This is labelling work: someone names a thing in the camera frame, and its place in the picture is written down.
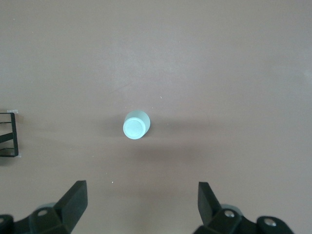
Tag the pale green plastic cup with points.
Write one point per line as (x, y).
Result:
(132, 128)

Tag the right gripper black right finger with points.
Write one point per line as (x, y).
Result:
(207, 207)

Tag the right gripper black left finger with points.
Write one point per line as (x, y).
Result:
(70, 207)

